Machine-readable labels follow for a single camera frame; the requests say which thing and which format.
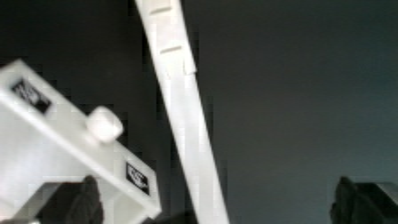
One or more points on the white drawer with knob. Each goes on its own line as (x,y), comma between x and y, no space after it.
(51,153)

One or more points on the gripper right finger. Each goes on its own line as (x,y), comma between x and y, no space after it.
(364,203)

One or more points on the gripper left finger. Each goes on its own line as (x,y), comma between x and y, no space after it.
(62,204)

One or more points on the white front rail bar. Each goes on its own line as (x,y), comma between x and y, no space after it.
(174,66)

